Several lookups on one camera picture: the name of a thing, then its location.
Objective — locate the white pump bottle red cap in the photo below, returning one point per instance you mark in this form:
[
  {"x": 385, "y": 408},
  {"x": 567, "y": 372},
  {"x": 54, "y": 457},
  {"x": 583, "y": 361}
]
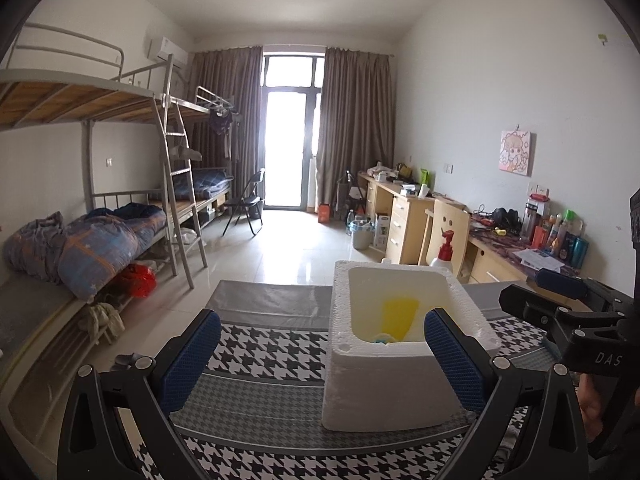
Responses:
[{"x": 442, "y": 260}]

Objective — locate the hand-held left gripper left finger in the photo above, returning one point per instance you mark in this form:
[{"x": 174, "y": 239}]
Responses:
[{"x": 192, "y": 360}]

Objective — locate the person's right hand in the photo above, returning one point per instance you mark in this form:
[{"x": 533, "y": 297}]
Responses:
[{"x": 592, "y": 405}]

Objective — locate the red plastic bag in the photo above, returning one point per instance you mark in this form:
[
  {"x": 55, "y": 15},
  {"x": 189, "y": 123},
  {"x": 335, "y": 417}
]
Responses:
[{"x": 137, "y": 282}]

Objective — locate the light wooden desk with drawers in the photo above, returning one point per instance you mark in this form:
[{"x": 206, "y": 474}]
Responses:
[{"x": 400, "y": 215}]

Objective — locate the black headphones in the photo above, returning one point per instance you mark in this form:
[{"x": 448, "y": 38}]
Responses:
[{"x": 505, "y": 220}]

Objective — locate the grey trash bin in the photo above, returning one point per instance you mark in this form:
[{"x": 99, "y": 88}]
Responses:
[{"x": 362, "y": 235}]

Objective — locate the white air conditioner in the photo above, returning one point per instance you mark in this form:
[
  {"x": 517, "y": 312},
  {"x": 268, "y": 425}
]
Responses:
[{"x": 167, "y": 50}]

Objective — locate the green bag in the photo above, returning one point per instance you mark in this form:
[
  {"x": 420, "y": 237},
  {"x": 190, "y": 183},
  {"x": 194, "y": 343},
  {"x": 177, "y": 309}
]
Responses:
[{"x": 426, "y": 178}]

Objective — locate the small metal bunk bed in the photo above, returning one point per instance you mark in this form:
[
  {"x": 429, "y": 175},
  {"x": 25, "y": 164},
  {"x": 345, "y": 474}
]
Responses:
[{"x": 200, "y": 115}]

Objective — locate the wooden desk with patterned cover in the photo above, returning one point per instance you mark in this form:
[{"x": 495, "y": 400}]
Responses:
[{"x": 492, "y": 265}]

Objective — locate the grey slipper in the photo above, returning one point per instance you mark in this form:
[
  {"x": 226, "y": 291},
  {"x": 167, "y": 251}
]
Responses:
[{"x": 130, "y": 360}]

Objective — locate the white foam box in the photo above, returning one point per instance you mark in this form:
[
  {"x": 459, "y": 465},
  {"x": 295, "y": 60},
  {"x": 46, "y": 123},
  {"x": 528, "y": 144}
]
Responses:
[{"x": 380, "y": 390}]

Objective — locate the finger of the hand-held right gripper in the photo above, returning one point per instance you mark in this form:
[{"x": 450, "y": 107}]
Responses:
[
  {"x": 560, "y": 284},
  {"x": 530, "y": 305}
]

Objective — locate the black folding chair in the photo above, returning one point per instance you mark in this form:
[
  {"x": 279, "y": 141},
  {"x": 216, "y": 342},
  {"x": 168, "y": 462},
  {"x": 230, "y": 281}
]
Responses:
[{"x": 245, "y": 202}]

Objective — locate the group of toiletry bottles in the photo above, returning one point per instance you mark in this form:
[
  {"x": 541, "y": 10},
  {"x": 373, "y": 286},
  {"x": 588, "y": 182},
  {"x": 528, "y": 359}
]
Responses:
[{"x": 555, "y": 235}]

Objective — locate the pink cartoon wall picture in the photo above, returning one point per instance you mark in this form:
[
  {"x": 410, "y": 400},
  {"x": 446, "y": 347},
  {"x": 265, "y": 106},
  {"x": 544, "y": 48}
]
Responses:
[{"x": 515, "y": 152}]

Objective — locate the grey mattress pad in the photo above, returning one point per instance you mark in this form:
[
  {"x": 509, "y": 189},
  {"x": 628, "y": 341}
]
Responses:
[{"x": 270, "y": 300}]

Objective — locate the blue plaid quilt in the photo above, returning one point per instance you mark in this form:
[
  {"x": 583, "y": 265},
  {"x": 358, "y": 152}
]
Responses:
[{"x": 110, "y": 250}]

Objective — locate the grey purple bedsheet bundle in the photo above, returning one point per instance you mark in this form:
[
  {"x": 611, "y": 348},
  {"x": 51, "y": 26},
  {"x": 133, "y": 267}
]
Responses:
[{"x": 32, "y": 250}]

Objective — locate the large metal bunk bed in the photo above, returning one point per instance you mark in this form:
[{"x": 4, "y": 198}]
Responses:
[{"x": 100, "y": 100}]

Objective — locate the dark blue bedding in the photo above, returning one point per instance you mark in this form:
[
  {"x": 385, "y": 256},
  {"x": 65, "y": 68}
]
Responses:
[{"x": 212, "y": 182}]

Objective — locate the printed paper sheets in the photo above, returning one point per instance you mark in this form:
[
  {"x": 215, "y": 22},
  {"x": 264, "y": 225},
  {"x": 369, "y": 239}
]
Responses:
[{"x": 537, "y": 260}]

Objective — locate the glass balcony door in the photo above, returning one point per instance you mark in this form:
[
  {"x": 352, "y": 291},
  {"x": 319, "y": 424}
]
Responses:
[{"x": 290, "y": 150}]

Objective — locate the brown curtain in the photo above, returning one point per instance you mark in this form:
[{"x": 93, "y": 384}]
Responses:
[
  {"x": 225, "y": 90},
  {"x": 355, "y": 120}
]

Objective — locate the wooden chair with smiley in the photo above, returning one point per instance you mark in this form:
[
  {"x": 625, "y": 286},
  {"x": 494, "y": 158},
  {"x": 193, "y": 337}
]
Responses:
[{"x": 452, "y": 217}]

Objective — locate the orange container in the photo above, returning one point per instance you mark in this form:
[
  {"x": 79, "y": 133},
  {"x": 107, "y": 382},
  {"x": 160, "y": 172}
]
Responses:
[{"x": 325, "y": 212}]

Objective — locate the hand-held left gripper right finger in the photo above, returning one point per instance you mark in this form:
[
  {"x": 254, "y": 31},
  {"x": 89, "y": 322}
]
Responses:
[{"x": 455, "y": 360}]

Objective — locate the dark hanging clothes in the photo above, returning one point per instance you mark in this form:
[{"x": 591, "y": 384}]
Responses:
[{"x": 220, "y": 125}]

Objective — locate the black white houndstooth blanket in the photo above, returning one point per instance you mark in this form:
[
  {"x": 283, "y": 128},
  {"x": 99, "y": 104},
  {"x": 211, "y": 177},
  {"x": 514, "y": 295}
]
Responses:
[{"x": 260, "y": 355}]

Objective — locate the beige cloth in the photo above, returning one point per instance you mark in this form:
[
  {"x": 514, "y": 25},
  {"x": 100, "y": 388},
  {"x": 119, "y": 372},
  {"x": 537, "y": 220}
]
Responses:
[{"x": 102, "y": 322}]

